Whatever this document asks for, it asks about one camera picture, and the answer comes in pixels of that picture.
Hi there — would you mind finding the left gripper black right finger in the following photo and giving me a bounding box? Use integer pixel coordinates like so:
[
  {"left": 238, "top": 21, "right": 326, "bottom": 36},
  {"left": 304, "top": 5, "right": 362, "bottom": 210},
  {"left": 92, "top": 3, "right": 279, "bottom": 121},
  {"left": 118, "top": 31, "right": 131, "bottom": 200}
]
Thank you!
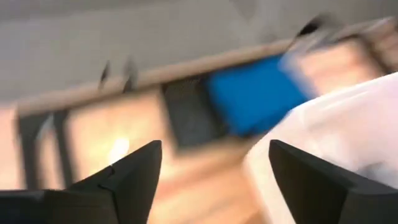
[{"left": 268, "top": 139, "right": 356, "bottom": 224}]

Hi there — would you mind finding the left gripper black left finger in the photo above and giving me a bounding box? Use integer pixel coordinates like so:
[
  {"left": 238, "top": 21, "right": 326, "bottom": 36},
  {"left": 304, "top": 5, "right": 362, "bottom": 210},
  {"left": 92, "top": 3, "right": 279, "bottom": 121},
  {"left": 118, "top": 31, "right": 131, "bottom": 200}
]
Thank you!
[{"left": 67, "top": 139, "right": 163, "bottom": 224}]

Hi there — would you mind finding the black slotted plastic basket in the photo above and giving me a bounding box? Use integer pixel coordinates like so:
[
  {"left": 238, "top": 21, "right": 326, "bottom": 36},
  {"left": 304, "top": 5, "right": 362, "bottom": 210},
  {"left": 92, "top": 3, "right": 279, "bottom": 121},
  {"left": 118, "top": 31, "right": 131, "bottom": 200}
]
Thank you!
[{"left": 160, "top": 77, "right": 233, "bottom": 151}]

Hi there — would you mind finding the dark metal frame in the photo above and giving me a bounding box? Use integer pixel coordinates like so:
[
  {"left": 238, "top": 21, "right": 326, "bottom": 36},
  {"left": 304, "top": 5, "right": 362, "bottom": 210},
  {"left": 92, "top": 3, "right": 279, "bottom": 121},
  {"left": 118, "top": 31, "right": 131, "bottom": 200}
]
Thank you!
[{"left": 17, "top": 109, "right": 75, "bottom": 191}]

